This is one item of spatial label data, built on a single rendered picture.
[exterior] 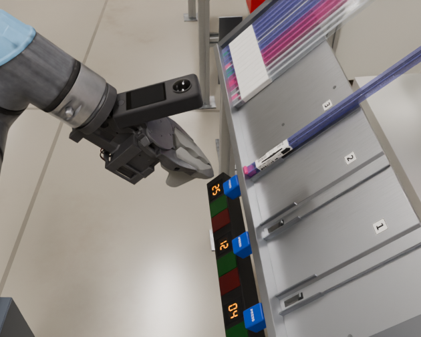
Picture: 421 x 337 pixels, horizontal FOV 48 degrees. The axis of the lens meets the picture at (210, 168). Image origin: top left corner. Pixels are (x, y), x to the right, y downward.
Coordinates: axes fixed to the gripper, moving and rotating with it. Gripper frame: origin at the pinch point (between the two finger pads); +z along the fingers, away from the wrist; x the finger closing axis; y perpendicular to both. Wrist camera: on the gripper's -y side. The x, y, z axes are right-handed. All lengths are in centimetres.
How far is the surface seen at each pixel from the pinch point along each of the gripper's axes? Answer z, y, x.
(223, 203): 6.9, 3.7, 0.7
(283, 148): 4.5, -10.3, 0.7
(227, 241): 6.9, 4.1, 7.9
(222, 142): 26.4, 15.8, -37.9
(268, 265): 5.2, -3.1, 16.6
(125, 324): 38, 67, -14
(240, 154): 3.9, -3.2, -3.2
